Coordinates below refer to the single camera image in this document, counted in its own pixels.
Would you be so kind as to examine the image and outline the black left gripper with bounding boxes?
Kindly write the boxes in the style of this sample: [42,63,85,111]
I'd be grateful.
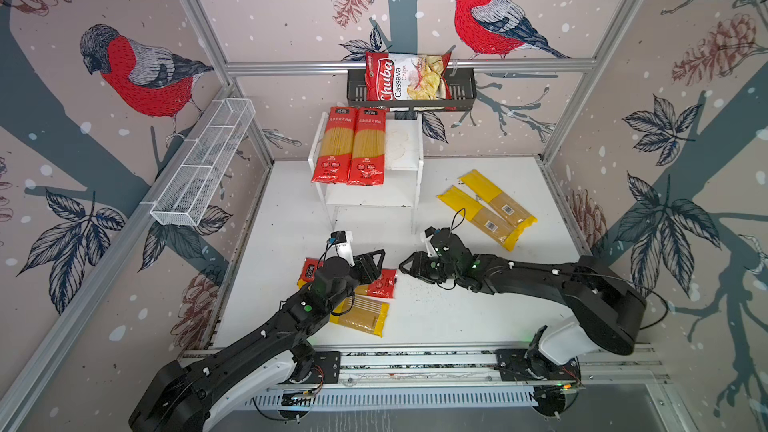
[326,247,385,314]

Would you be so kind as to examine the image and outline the red spaghetti bag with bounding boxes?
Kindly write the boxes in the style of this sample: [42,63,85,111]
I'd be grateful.
[347,108,387,186]
[297,258,397,299]
[312,107,357,184]

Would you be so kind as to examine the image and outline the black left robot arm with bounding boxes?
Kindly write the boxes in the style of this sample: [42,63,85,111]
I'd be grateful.
[128,249,385,431]

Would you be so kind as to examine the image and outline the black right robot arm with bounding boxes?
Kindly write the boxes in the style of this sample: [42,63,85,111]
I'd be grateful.
[398,227,647,365]

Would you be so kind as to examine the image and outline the yellow Pastatime pasta bag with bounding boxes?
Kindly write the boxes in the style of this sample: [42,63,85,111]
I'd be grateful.
[329,295,390,337]

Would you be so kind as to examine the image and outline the yellow pasta bag near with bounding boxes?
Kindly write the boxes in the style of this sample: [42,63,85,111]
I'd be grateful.
[437,186,537,251]

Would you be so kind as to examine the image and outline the yellow pasta bag far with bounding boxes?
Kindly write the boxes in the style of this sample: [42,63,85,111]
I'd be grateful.
[460,169,538,231]

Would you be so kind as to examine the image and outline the white two-tier shelf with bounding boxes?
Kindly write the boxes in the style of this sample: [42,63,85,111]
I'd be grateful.
[314,113,424,234]

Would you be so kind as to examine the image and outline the red cassava chips bag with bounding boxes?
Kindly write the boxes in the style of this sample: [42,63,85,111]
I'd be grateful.
[365,52,451,97]

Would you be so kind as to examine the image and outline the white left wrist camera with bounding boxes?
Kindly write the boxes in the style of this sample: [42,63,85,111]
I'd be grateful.
[329,230,354,267]

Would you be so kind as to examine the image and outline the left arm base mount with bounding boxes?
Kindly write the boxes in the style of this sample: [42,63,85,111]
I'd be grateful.
[284,351,341,387]

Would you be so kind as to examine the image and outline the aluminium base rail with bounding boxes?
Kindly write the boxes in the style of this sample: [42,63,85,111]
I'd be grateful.
[173,341,661,412]

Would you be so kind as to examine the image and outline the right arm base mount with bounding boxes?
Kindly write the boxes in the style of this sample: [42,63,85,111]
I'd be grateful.
[494,349,581,383]

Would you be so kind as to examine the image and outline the black wall basket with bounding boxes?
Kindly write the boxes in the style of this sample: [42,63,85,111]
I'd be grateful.
[347,68,477,112]

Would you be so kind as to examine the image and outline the white wire mesh basket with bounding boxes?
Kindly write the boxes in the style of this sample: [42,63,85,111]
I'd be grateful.
[150,98,255,227]

